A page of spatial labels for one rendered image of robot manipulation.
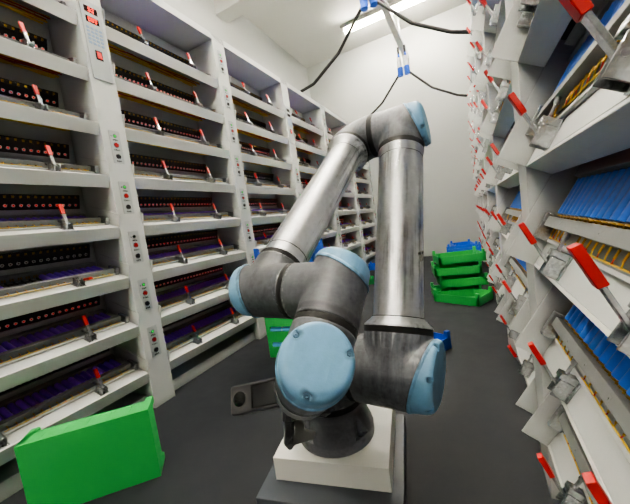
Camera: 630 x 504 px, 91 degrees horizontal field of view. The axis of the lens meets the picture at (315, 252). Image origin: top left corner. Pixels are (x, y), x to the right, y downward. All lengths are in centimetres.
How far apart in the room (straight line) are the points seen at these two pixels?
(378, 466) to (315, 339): 48
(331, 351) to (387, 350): 30
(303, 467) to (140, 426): 48
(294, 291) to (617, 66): 38
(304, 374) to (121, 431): 79
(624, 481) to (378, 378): 35
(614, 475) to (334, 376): 31
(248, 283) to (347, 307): 18
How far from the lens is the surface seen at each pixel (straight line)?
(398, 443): 94
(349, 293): 42
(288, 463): 86
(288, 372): 36
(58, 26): 173
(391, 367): 66
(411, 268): 71
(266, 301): 48
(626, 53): 31
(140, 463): 114
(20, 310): 126
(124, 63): 192
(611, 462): 52
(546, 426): 86
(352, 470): 82
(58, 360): 130
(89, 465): 115
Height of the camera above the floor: 64
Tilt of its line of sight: 5 degrees down
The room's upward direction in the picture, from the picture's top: 8 degrees counter-clockwise
